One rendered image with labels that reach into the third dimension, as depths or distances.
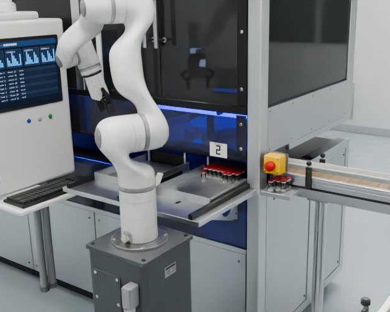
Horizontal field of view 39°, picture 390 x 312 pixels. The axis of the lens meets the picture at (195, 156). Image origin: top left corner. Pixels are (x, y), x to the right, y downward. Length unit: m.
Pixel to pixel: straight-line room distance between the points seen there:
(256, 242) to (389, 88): 4.68
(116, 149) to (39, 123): 1.01
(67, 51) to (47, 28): 0.60
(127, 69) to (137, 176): 0.33
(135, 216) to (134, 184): 0.11
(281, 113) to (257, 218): 0.44
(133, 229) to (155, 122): 0.35
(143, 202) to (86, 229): 1.27
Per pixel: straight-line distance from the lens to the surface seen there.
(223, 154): 2.29
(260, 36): 2.12
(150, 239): 1.82
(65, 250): 3.19
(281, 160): 2.16
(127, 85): 1.71
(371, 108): 6.90
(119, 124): 1.68
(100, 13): 1.71
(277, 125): 2.30
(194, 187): 2.27
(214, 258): 2.49
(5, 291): 3.51
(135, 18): 1.74
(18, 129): 2.58
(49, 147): 2.70
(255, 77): 2.14
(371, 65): 6.83
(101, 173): 2.40
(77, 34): 2.04
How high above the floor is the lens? 1.63
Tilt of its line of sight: 16 degrees down
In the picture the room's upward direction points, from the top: 1 degrees counter-clockwise
